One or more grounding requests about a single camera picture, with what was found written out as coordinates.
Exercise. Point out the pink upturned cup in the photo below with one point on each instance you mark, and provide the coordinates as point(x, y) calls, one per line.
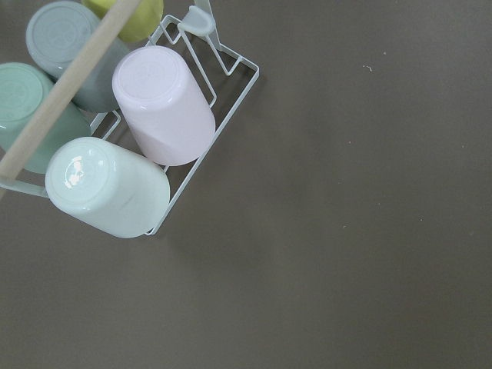
point(163, 106)

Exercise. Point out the pale mint upturned cup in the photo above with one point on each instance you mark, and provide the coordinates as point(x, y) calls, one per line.
point(108, 187)

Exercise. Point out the yellow green upturned cup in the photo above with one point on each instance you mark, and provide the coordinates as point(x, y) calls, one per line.
point(145, 19)

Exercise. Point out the grey blue upturned cup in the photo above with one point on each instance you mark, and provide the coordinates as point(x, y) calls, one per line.
point(56, 33)

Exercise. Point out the wooden rack handle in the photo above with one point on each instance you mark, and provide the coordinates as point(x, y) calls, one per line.
point(65, 88)

